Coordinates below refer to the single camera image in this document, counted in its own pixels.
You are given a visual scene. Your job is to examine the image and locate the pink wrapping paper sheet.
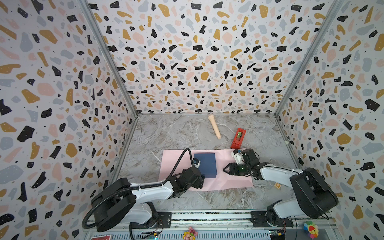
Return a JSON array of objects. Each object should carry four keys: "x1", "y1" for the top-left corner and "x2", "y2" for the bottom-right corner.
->
[{"x1": 159, "y1": 149, "x2": 253, "y2": 192}]

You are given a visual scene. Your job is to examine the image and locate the navy blue gift box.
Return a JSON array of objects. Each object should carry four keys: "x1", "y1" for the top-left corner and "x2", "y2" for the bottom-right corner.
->
[{"x1": 194, "y1": 153, "x2": 217, "y2": 179}]

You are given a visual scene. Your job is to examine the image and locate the red tape dispenser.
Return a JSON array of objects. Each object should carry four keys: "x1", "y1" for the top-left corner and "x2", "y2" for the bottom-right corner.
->
[{"x1": 231, "y1": 128, "x2": 246, "y2": 149}]

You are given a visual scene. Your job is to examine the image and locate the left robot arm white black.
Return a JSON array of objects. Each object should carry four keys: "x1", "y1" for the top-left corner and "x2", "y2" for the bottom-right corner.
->
[{"x1": 82, "y1": 166, "x2": 205, "y2": 232}]

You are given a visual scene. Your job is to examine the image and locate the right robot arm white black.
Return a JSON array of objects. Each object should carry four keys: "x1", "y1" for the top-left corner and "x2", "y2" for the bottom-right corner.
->
[{"x1": 223, "y1": 149, "x2": 339, "y2": 225}]

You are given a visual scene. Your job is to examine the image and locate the beige toy microphone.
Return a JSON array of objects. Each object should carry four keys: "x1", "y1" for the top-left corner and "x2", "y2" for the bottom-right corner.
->
[{"x1": 208, "y1": 114, "x2": 222, "y2": 140}]

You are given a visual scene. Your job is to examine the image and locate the pink yellow flower toy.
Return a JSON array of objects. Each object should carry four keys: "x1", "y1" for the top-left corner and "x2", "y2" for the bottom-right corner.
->
[{"x1": 182, "y1": 227, "x2": 198, "y2": 240}]

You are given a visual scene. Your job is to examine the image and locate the rainbow flower toy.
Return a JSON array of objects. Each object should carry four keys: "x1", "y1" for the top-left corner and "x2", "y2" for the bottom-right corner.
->
[{"x1": 303, "y1": 221, "x2": 319, "y2": 239}]

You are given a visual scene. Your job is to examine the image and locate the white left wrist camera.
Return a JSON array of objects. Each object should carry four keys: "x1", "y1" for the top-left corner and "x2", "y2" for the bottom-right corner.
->
[{"x1": 192, "y1": 158, "x2": 201, "y2": 169}]

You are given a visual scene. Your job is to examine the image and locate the black corrugated cable hose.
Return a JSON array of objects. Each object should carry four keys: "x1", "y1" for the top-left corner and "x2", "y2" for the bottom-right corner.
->
[{"x1": 81, "y1": 147, "x2": 194, "y2": 230}]

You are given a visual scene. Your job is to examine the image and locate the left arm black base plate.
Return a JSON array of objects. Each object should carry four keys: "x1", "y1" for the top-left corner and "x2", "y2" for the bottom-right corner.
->
[{"x1": 132, "y1": 212, "x2": 172, "y2": 230}]

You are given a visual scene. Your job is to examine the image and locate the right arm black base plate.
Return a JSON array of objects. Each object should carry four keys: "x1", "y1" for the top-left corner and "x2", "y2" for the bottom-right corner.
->
[{"x1": 250, "y1": 211, "x2": 294, "y2": 228}]

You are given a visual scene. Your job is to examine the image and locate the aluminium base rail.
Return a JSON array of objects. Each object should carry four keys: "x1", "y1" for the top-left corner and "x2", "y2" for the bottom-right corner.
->
[{"x1": 82, "y1": 208, "x2": 340, "y2": 240}]

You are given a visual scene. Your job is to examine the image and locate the aluminium corner post right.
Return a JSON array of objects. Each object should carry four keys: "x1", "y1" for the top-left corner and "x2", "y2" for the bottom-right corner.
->
[{"x1": 274, "y1": 0, "x2": 343, "y2": 119}]

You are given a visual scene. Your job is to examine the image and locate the aluminium corner post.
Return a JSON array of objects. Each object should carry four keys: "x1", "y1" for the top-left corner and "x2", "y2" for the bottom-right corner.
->
[
  {"x1": 78, "y1": 0, "x2": 138, "y2": 119},
  {"x1": 274, "y1": 0, "x2": 343, "y2": 119}
]

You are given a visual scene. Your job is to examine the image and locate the aluminium corner post left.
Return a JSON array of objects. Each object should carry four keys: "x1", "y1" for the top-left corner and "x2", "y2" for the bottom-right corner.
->
[{"x1": 78, "y1": 0, "x2": 138, "y2": 119}]

